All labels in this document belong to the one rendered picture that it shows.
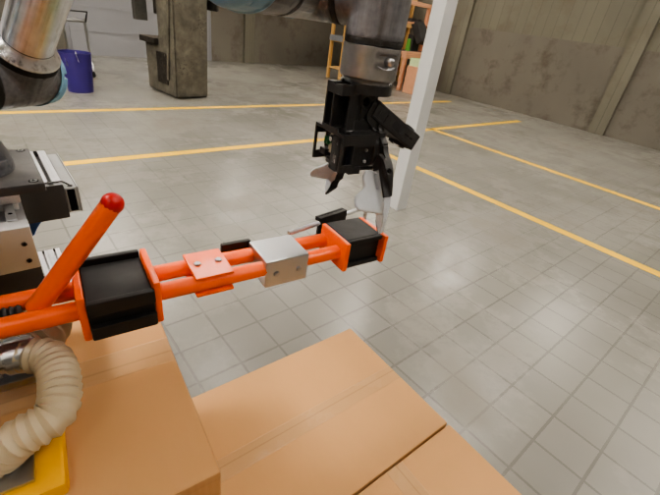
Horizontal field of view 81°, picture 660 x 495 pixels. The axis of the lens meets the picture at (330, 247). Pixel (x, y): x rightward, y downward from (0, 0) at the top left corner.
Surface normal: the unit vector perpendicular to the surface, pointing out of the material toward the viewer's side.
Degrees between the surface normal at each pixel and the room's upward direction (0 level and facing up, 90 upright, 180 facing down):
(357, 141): 90
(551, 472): 0
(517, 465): 0
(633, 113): 90
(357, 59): 90
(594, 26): 90
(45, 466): 0
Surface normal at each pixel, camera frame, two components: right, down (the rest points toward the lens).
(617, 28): -0.77, 0.24
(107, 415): 0.13, -0.85
